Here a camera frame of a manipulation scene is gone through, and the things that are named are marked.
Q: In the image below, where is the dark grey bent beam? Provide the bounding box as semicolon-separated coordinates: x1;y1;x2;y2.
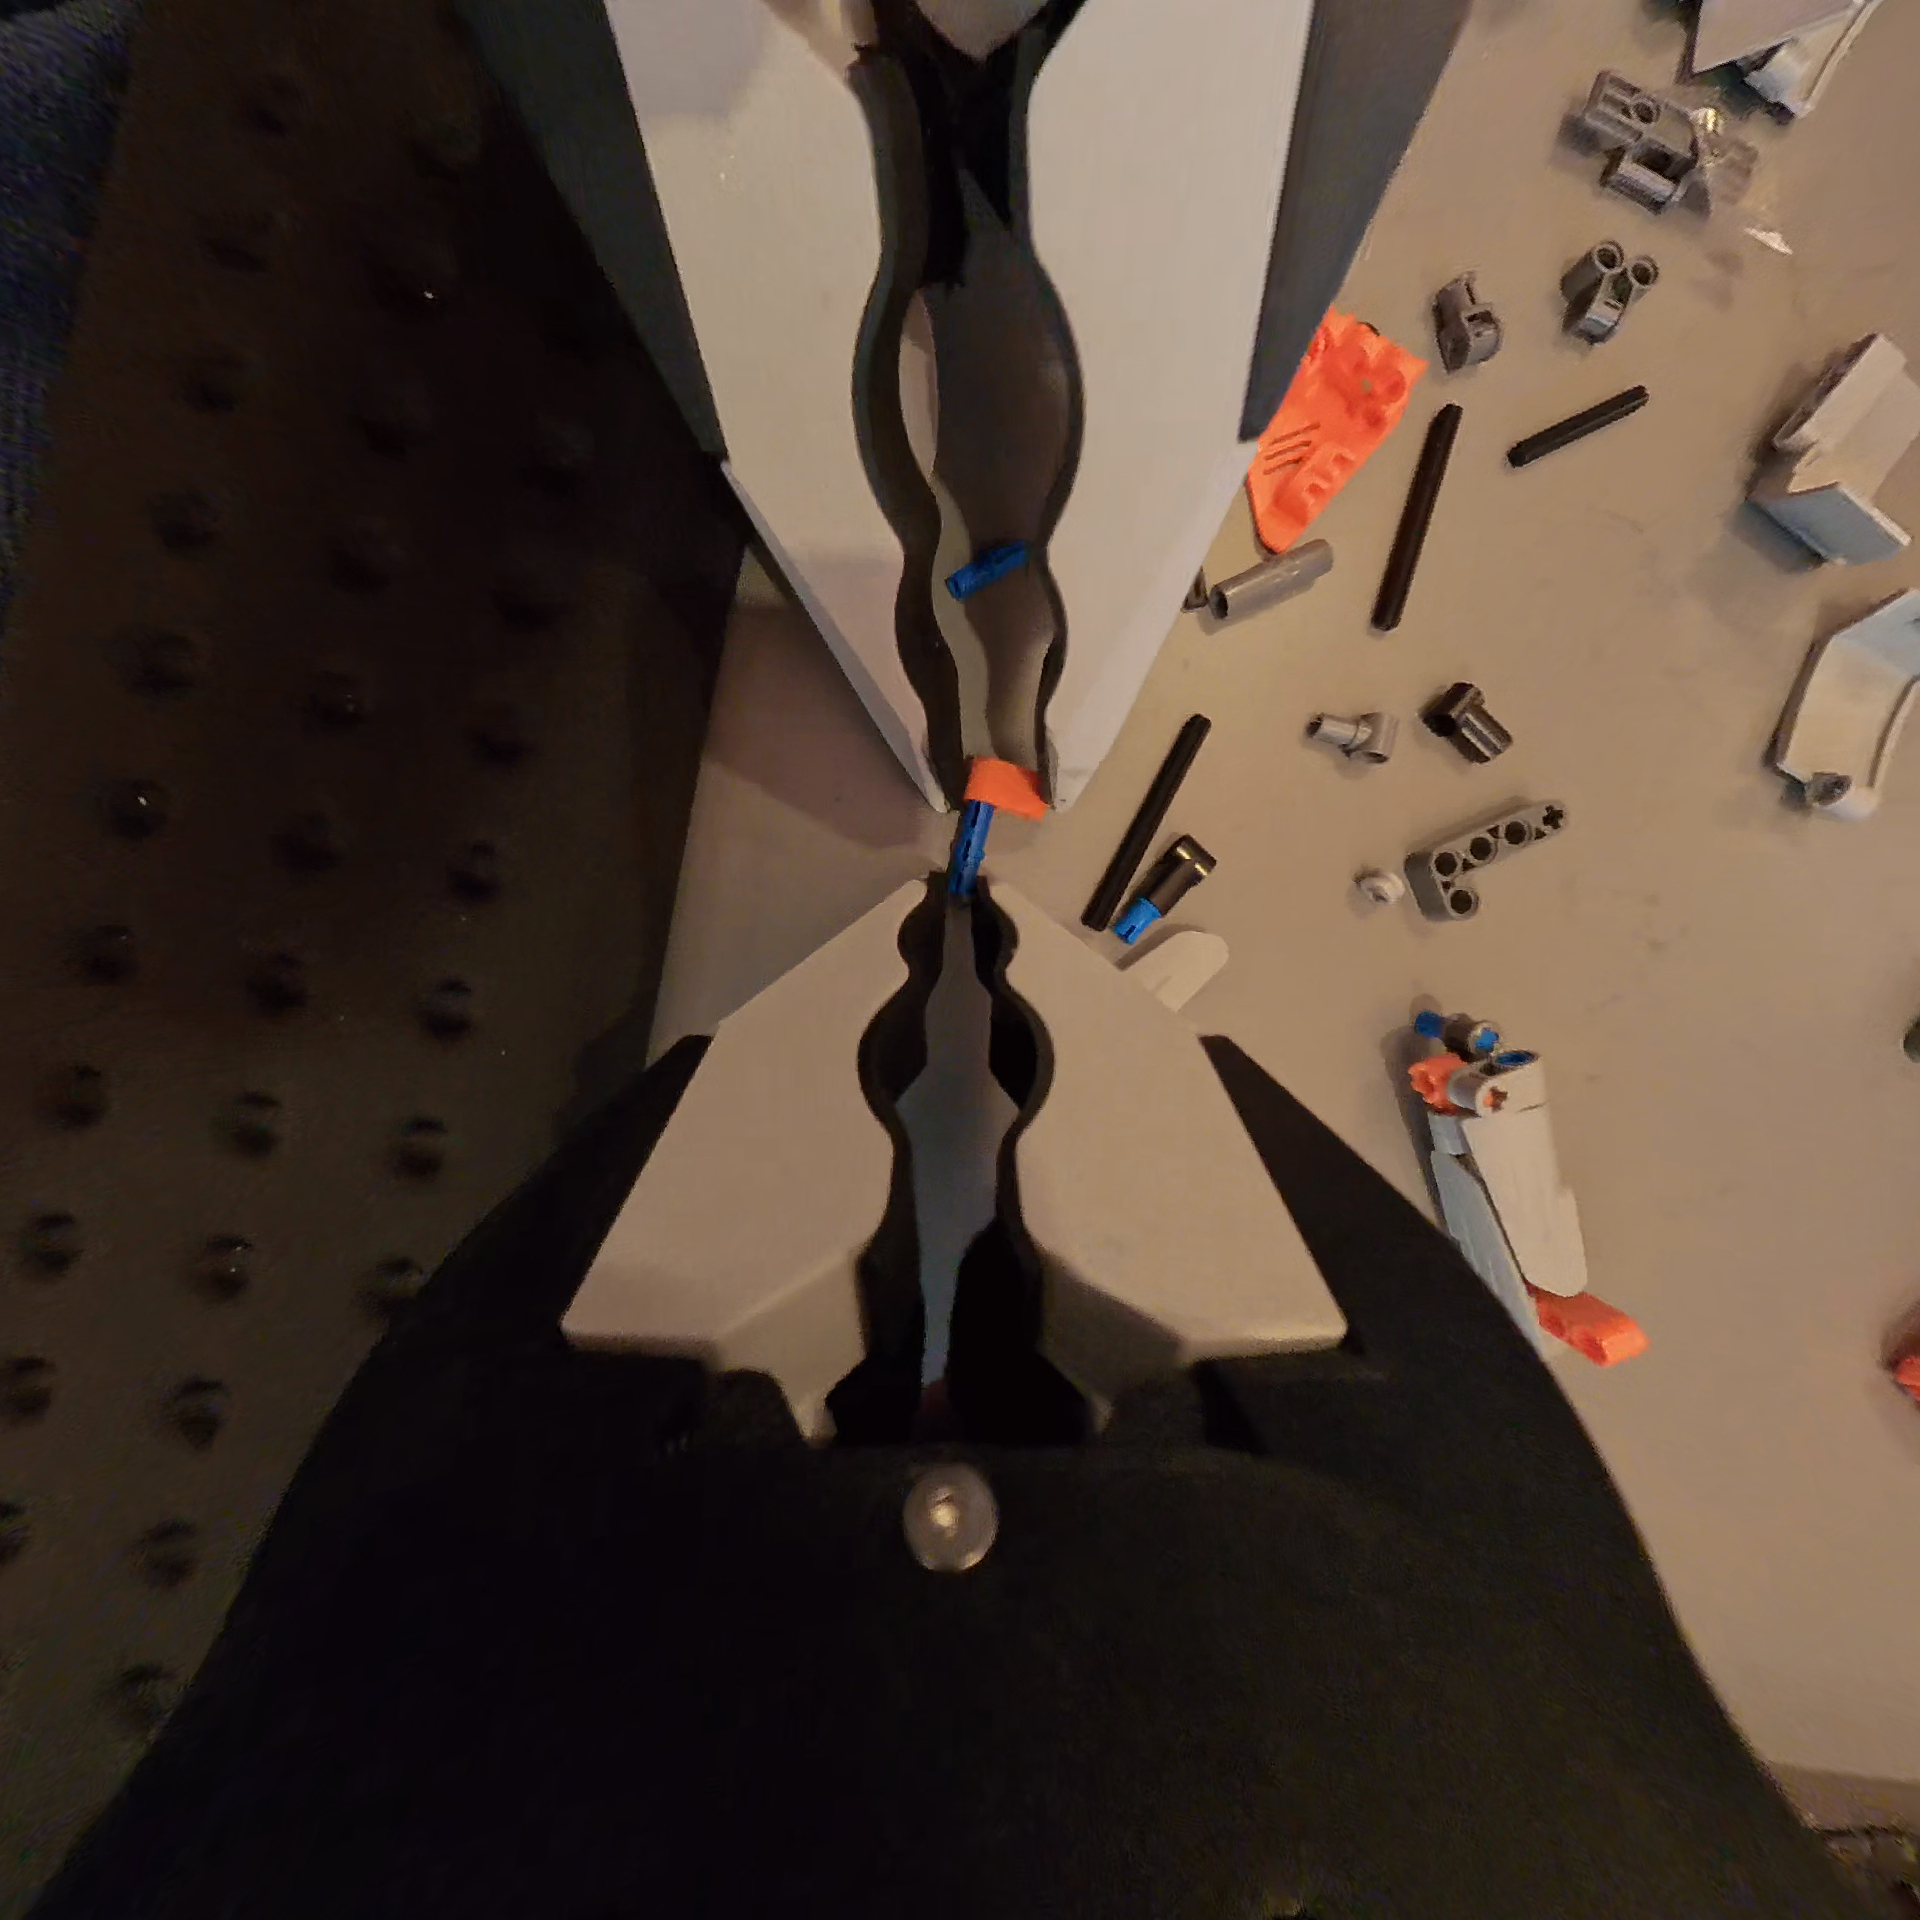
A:
1404;801;1572;923

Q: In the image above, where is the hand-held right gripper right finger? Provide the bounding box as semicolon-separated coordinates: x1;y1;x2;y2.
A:
965;892;1341;1397

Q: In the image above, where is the clear plastic piece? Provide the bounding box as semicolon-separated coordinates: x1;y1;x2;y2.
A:
1696;113;1797;259

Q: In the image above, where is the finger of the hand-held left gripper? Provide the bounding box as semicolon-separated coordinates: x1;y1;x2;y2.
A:
1006;0;1315;787
600;0;957;813

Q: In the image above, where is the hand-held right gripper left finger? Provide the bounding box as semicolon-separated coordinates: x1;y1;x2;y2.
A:
566;884;957;1412

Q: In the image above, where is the short black axle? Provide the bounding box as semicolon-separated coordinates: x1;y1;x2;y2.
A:
1509;386;1652;467

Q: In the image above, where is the light grey long bar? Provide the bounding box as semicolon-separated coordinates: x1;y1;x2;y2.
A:
1126;923;1231;1013

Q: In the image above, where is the grey tube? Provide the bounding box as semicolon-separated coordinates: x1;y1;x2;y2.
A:
1203;542;1337;623

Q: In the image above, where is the grey axle connector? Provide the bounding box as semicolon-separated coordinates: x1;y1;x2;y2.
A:
1567;68;1712;212

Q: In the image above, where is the dark blue cloth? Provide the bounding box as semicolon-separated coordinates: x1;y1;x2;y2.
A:
0;0;138;601

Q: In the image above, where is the medium black axle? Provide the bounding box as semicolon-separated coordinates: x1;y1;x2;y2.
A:
1082;712;1214;931

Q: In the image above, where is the white orange assembled part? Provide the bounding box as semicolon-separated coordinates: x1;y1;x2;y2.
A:
1404;1013;1652;1371

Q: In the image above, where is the long black axle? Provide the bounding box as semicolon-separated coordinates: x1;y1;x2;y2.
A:
1371;405;1467;634

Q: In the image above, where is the light grey bracket piece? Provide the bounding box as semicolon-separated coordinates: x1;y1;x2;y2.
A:
1751;331;1920;562
1771;583;1920;813

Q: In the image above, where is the black connector with blue pin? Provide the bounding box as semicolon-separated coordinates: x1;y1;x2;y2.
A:
1110;835;1221;948

